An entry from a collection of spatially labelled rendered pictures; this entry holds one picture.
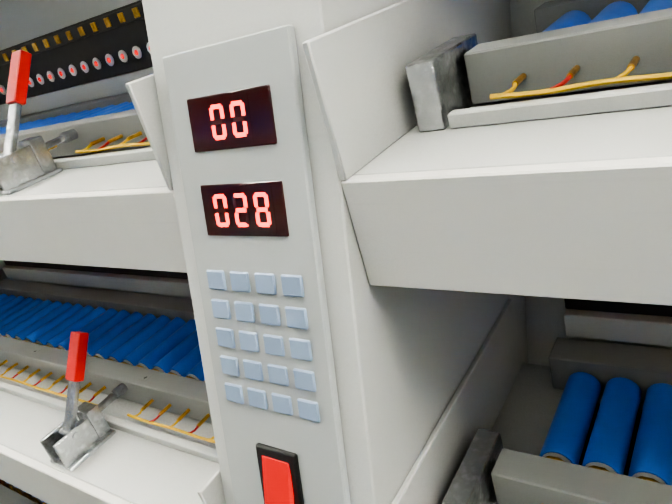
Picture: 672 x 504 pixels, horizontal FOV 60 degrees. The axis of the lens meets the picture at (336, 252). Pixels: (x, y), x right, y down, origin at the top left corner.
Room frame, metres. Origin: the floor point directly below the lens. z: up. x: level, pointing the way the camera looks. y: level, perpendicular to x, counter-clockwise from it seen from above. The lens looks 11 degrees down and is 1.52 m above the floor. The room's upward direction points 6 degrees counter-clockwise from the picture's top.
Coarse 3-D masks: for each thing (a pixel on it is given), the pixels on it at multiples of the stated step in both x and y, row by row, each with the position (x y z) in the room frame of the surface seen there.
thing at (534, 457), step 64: (512, 320) 0.35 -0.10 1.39; (576, 320) 0.33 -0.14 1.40; (640, 320) 0.31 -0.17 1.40; (512, 384) 0.34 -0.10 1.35; (576, 384) 0.30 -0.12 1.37; (640, 384) 0.30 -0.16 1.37; (448, 448) 0.27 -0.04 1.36; (512, 448) 0.30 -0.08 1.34; (576, 448) 0.27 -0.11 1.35; (640, 448) 0.25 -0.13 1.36
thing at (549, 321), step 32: (0, 0) 0.72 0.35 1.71; (32, 0) 0.68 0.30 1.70; (64, 0) 0.65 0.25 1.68; (96, 0) 0.62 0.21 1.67; (128, 0) 0.59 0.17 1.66; (512, 0) 0.38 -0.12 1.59; (544, 0) 0.37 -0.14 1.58; (0, 32) 0.73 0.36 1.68; (32, 32) 0.69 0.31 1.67; (512, 32) 0.38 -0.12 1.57; (96, 288) 0.68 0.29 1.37; (544, 320) 0.37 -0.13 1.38; (544, 352) 0.37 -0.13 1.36
